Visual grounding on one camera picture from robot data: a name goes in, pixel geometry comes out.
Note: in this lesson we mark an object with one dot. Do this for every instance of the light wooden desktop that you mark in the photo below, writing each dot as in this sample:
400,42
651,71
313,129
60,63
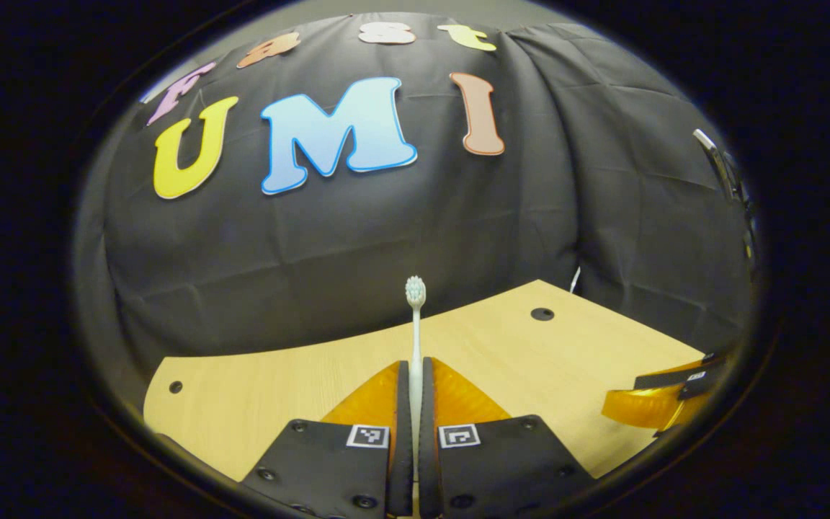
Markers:
242,404

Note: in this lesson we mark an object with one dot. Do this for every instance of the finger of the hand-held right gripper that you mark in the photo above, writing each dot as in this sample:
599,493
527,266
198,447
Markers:
714,358
645,407

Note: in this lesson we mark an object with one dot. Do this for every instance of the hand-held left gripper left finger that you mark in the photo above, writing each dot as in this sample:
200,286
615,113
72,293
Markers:
402,432

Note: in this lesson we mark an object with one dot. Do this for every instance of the black backdrop cloth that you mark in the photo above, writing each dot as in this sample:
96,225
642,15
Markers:
386,238

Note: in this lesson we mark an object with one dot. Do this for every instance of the white toothbrush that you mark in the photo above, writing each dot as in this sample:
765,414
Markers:
415,339

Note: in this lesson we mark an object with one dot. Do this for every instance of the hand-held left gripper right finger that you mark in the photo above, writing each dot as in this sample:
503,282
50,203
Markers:
427,432

